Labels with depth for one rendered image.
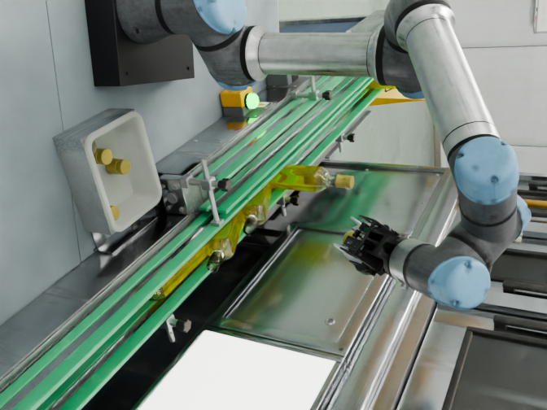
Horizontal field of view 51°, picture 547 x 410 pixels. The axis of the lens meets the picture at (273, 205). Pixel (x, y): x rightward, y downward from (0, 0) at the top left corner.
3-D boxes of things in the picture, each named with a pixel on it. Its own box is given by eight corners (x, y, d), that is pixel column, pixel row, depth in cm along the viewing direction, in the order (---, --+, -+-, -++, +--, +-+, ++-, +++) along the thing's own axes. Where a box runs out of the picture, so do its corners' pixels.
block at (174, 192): (164, 214, 139) (187, 217, 136) (155, 179, 135) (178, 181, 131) (172, 207, 142) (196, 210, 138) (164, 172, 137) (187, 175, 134)
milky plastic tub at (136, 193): (85, 232, 125) (115, 237, 121) (52, 137, 115) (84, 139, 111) (136, 195, 139) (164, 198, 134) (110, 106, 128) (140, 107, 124)
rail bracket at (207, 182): (190, 224, 137) (234, 230, 131) (173, 159, 129) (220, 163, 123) (196, 217, 139) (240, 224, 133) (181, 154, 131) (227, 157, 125)
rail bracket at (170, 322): (138, 339, 126) (188, 352, 119) (130, 315, 122) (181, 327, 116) (150, 327, 129) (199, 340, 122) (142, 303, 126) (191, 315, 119)
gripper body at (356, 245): (358, 212, 102) (397, 224, 91) (391, 236, 106) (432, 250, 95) (336, 248, 102) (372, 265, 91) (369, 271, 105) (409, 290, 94)
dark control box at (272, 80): (265, 85, 189) (288, 85, 186) (261, 62, 186) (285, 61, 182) (277, 78, 196) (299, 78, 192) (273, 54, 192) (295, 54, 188)
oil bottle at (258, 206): (253, 190, 163) (242, 230, 144) (250, 172, 160) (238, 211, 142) (273, 189, 162) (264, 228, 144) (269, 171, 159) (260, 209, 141)
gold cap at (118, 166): (102, 162, 126) (118, 163, 124) (113, 154, 128) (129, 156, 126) (107, 176, 127) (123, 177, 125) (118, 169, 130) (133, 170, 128)
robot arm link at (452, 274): (505, 282, 81) (466, 326, 80) (454, 263, 91) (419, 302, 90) (479, 244, 78) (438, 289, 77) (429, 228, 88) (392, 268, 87)
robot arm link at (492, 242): (538, 189, 79) (487, 246, 77) (534, 228, 88) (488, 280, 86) (488, 163, 83) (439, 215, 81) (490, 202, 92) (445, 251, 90)
